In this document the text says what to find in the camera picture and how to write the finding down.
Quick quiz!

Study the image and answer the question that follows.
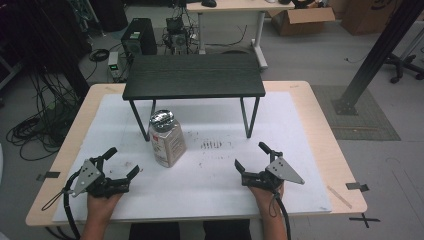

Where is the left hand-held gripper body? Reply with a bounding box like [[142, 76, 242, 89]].
[[70, 156, 131, 199]]

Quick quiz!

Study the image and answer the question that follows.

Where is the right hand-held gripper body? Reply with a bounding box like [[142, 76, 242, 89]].
[[241, 156, 306, 193]]

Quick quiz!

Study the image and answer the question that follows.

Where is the clear jar with silver lid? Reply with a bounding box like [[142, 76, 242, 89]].
[[148, 109, 188, 169]]

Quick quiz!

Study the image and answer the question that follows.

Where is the person's right hand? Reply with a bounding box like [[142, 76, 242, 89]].
[[247, 181, 286, 215]]

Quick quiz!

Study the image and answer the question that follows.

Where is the person's left hand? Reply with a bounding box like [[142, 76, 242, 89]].
[[86, 191, 125, 222]]

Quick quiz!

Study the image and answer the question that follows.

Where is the white board mat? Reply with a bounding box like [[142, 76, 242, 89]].
[[51, 91, 334, 224]]

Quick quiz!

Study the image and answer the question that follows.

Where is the black tape strip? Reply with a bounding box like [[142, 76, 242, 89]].
[[35, 170, 62, 182], [345, 181, 370, 193]]

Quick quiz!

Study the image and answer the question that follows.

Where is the person's left leg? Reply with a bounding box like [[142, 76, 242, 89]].
[[128, 221, 181, 240]]

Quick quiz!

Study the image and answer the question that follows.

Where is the person's leg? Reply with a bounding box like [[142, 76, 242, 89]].
[[202, 219, 253, 240], [128, 221, 181, 240]]

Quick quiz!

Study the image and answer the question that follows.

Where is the person's right leg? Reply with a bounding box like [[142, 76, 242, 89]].
[[202, 219, 253, 240]]

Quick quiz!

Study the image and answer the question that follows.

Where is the grey bench power supply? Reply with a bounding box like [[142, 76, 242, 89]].
[[107, 50, 128, 83]]

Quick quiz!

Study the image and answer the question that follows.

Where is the grey floor mat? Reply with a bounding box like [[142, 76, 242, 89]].
[[310, 84, 402, 142]]

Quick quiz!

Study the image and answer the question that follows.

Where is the black shelf with metal legs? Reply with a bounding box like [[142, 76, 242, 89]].
[[121, 53, 267, 143]]

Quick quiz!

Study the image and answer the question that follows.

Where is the black computer tower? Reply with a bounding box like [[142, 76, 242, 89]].
[[120, 17, 158, 57]]

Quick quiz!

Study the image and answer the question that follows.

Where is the open cardboard box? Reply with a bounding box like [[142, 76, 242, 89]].
[[267, 6, 337, 37]]

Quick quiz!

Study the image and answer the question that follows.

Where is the open electronics unit with fan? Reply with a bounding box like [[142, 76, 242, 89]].
[[162, 16, 198, 55]]

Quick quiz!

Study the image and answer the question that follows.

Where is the white desk with wooden top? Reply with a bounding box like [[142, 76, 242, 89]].
[[185, 0, 296, 70]]

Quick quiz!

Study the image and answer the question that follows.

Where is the black office chair base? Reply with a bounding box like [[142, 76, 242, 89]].
[[383, 46, 424, 85]]

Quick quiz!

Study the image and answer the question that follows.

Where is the large closed cardboard box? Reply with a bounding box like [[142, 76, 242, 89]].
[[339, 0, 405, 37]]

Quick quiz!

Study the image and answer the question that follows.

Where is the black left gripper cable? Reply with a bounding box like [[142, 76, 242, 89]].
[[62, 169, 83, 240]]

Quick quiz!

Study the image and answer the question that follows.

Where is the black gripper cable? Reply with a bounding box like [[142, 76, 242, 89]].
[[62, 169, 83, 240], [268, 191, 293, 240]]

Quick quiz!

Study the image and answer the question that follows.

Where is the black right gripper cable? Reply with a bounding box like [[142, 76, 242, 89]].
[[268, 191, 293, 240]]

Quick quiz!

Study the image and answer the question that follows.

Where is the thin black cord loop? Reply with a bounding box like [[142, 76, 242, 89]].
[[41, 187, 73, 212]]

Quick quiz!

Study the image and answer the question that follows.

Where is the bundle of black floor cables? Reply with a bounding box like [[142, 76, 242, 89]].
[[5, 66, 84, 162]]

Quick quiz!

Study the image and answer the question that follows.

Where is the coiled black cable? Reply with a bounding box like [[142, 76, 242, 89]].
[[88, 48, 111, 63]]

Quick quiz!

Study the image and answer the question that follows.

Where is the black metal frame post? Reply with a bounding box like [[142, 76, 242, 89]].
[[331, 0, 424, 116]]

